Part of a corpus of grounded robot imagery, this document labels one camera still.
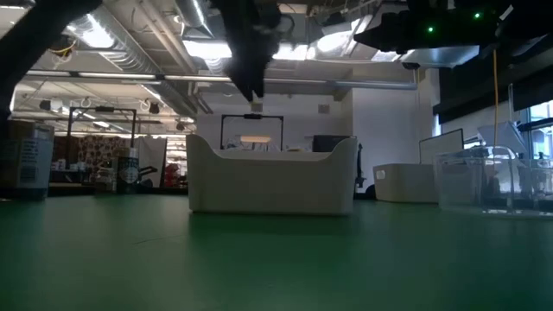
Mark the black lid spice jar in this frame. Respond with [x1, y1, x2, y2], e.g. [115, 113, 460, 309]
[115, 149, 141, 195]

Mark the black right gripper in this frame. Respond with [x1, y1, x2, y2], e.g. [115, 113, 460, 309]
[353, 0, 502, 56]

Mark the silver ventilation duct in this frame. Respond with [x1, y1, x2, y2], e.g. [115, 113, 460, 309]
[172, 0, 216, 39]

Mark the clear plastic bin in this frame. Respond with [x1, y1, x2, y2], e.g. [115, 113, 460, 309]
[433, 145, 553, 219]

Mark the black monitor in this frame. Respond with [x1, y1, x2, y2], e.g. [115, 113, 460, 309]
[311, 134, 352, 154]

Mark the black monitor stand frame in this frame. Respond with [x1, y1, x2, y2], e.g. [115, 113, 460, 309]
[219, 113, 285, 152]

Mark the wide white plastic bin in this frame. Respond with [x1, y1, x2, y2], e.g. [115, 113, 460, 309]
[185, 133, 359, 217]

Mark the cardboard spice canister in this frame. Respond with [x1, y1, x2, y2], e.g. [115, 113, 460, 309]
[0, 119, 56, 202]

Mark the ceiling light panel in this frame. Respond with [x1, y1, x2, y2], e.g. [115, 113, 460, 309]
[271, 42, 311, 62]
[181, 39, 234, 60]

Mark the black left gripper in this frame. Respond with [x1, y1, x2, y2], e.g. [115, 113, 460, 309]
[211, 0, 285, 104]

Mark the white bin with handle holes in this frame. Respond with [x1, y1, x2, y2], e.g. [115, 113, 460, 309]
[372, 162, 438, 204]

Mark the grey ceiling pipe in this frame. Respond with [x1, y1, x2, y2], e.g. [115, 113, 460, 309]
[25, 70, 419, 92]

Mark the whiteboard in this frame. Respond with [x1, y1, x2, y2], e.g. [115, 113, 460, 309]
[417, 128, 466, 166]

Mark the black rig beam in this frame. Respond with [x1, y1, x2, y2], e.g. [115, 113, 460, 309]
[433, 36, 553, 125]

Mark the patterned wall hanging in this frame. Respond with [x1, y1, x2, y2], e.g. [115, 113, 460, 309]
[77, 136, 120, 182]

